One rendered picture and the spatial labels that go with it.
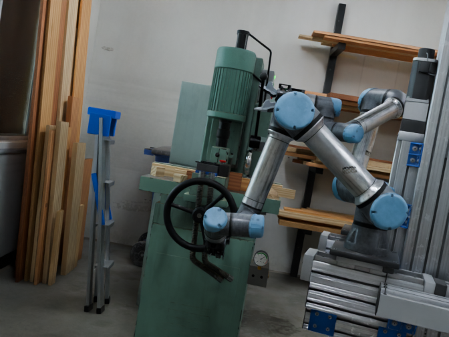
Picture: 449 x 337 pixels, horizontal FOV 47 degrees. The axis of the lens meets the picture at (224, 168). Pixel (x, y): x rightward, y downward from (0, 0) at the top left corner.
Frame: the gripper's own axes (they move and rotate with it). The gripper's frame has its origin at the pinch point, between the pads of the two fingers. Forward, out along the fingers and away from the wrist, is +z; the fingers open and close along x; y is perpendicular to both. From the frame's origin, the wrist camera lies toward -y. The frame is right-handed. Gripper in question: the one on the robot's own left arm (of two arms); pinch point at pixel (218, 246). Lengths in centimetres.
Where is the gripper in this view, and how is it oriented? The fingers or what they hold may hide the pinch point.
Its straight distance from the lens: 196.4
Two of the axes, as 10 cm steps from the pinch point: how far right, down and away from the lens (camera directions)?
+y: -1.9, 8.8, -4.4
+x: 9.8, 1.7, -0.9
